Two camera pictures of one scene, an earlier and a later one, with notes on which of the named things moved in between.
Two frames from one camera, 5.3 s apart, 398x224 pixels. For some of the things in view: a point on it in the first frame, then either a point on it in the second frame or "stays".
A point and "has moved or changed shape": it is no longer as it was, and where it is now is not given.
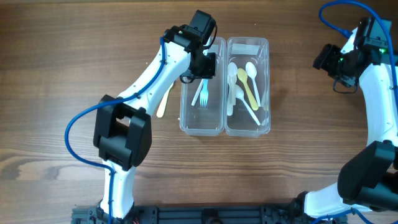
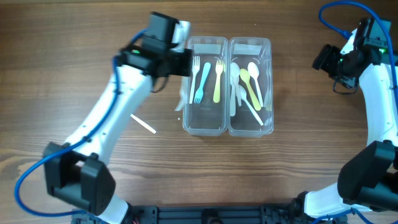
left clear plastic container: (202, 108) stays
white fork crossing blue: (197, 93) has moved or changed shape
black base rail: (281, 214) stays
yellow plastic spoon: (242, 74) stays
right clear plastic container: (247, 96) stays
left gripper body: (207, 66) to (176, 63)
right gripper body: (335, 63) stays
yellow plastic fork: (161, 106) to (219, 68)
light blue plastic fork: (204, 93) has moved or changed shape
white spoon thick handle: (239, 94) has moved or changed shape
